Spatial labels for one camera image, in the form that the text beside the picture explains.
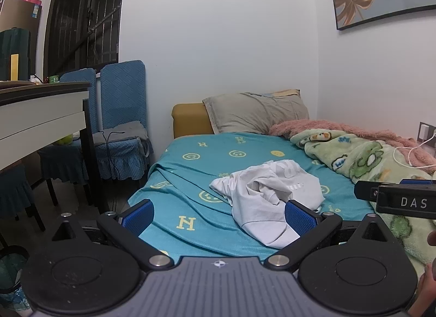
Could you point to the white toy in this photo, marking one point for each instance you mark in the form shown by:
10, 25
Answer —
76, 136

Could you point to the green cartoon blanket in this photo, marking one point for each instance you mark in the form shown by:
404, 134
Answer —
361, 153

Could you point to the yellow-green toy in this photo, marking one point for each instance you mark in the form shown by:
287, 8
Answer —
64, 139

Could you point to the grey cloth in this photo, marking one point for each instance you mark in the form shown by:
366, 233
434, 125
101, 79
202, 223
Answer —
131, 129

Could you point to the pink container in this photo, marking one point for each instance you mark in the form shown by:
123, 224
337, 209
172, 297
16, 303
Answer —
32, 0

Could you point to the yellow headboard cushion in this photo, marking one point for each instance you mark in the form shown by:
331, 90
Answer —
190, 119

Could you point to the grey pillow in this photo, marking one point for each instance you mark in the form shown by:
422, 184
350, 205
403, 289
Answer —
252, 112

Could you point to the trash bin with bag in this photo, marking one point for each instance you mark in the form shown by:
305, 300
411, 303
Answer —
12, 269

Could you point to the blue covered chair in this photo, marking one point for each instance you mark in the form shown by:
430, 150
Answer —
13, 187
122, 92
80, 75

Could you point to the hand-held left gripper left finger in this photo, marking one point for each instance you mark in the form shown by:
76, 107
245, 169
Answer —
138, 217

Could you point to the green can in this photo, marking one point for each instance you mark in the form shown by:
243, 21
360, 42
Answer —
53, 79

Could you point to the white wall charger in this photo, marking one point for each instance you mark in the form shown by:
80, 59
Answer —
425, 131

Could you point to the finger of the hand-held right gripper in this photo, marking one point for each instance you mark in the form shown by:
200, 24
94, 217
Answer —
366, 191

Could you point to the white desk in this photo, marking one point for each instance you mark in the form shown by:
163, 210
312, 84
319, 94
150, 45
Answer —
34, 112

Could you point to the teal printed bed sheet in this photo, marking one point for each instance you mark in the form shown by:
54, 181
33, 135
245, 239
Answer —
190, 184

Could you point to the dark barred window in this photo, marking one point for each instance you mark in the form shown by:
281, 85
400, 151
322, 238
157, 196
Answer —
75, 13

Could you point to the white shirt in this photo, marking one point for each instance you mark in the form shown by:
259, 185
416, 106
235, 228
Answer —
259, 180

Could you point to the person's right hand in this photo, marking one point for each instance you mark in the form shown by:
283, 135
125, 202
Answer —
424, 289

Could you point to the dark green suitcase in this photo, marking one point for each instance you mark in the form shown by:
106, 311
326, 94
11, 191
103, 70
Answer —
18, 42

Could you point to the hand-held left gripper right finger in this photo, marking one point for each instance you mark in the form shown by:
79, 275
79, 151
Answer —
299, 218

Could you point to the pink fluffy blanket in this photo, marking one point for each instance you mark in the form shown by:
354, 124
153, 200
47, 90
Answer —
306, 126

